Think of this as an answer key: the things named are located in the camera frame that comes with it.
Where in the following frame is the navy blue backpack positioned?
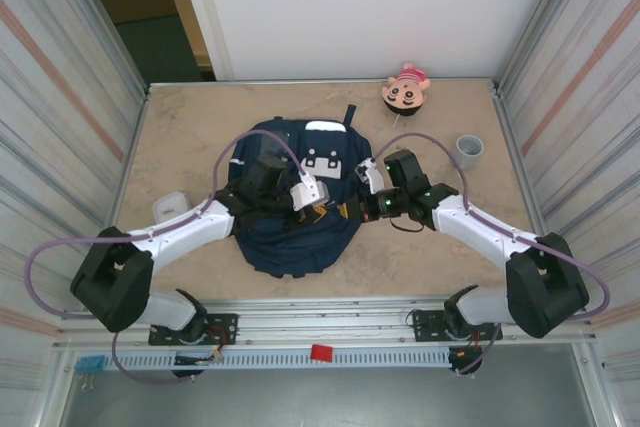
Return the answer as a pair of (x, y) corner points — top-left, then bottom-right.
(227, 104), (374, 278)

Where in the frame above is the grey cup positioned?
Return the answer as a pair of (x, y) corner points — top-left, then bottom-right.
(454, 134), (485, 172)

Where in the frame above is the plush doll head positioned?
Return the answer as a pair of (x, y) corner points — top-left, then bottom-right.
(381, 61), (432, 128)

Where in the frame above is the blue binder clip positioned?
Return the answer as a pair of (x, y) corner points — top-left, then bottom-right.
(73, 354), (107, 392)

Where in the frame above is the thin black cable loop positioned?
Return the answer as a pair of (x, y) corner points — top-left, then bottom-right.
(389, 216), (427, 235)

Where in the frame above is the aluminium rail frame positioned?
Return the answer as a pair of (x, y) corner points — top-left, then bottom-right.
(52, 296), (599, 348)

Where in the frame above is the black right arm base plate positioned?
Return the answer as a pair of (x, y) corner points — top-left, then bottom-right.
(411, 309), (503, 344)

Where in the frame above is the white slotted cable duct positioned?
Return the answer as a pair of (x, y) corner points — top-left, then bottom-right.
(72, 350), (454, 371)

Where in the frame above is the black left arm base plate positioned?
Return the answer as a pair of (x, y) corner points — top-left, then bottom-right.
(147, 313), (239, 347)

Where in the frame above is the small coloured wire bundle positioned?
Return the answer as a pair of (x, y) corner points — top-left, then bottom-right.
(447, 329), (504, 378)
(172, 324), (236, 368)

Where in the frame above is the white door frame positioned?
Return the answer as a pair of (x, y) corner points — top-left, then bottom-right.
(172, 0), (235, 82)

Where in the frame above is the aluminium frame post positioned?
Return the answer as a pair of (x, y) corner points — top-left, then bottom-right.
(63, 0), (152, 99)
(492, 0), (577, 94)

